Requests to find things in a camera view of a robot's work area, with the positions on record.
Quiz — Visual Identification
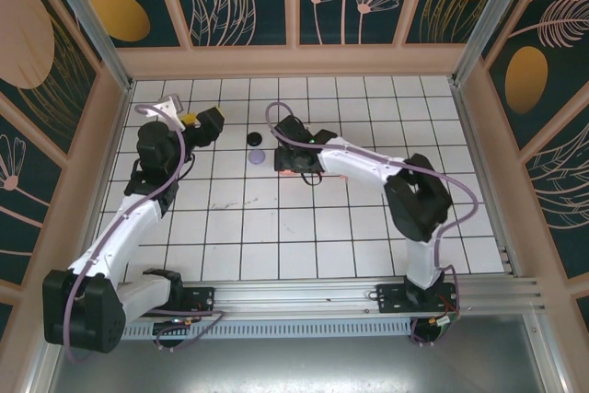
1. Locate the purple cable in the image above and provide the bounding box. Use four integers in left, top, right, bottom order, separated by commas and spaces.
265, 101, 480, 349
63, 104, 226, 363

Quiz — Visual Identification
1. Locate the black mounting plate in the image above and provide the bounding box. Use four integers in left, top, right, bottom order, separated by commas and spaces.
132, 286, 216, 318
375, 283, 461, 316

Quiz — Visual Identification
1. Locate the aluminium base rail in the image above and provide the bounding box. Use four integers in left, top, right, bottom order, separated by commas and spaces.
43, 275, 544, 320

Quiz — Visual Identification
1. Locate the slotted grey cable duct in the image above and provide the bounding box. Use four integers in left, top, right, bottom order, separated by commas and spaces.
62, 321, 414, 340

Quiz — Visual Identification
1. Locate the grey metal sheet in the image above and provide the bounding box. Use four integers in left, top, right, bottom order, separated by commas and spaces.
45, 337, 553, 393

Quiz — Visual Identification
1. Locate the aluminium frame bar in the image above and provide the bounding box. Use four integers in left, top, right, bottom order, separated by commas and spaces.
524, 314, 570, 393
25, 318, 65, 393

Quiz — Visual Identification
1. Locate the aluminium corner post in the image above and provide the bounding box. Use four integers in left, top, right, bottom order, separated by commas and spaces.
450, 0, 549, 89
35, 0, 135, 93

